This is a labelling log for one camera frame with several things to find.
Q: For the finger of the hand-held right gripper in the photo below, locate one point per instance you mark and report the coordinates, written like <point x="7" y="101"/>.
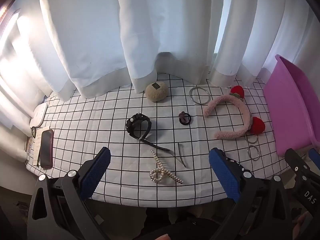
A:
<point x="296" y="161"/>
<point x="315" y="157"/>

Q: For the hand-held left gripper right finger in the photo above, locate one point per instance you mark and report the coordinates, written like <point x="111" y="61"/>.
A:
<point x="225" y="175"/>

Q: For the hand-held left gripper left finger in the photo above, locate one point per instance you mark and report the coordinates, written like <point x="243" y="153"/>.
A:
<point x="96" y="175"/>

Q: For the black wristwatch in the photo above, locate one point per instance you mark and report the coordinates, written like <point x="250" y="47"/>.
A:
<point x="131" y="125"/>

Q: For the purple plastic basin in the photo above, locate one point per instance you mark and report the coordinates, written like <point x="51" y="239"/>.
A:
<point x="287" y="100"/>

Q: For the person's right hand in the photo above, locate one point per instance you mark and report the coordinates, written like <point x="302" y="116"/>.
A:
<point x="301" y="223"/>

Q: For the black hairpin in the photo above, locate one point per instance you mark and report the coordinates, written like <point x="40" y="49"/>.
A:
<point x="180" y="152"/>

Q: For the checked white tablecloth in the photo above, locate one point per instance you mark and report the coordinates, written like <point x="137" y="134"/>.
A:
<point x="100" y="120"/>

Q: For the smartphone with red case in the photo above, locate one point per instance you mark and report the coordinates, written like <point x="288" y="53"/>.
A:
<point x="46" y="147"/>

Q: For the pearl hair clip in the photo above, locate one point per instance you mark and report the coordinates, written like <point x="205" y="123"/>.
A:
<point x="160" y="167"/>

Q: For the person's dark clothing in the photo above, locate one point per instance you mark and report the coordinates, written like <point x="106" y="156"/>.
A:
<point x="187" y="227"/>

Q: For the printed paper cards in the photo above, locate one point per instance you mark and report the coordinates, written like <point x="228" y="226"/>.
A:
<point x="35" y="143"/>

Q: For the pink fluffy strawberry headband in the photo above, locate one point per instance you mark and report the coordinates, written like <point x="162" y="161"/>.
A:
<point x="240" y="105"/>

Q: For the white flat device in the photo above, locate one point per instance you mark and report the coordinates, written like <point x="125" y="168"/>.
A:
<point x="38" y="115"/>

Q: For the silver bangle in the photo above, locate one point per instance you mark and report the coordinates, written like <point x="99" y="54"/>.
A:
<point x="190" y="96"/>

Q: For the beige fluffy hair clip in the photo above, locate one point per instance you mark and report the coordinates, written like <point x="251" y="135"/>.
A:
<point x="156" y="92"/>

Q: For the white curtain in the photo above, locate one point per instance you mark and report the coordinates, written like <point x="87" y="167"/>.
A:
<point x="87" y="30"/>

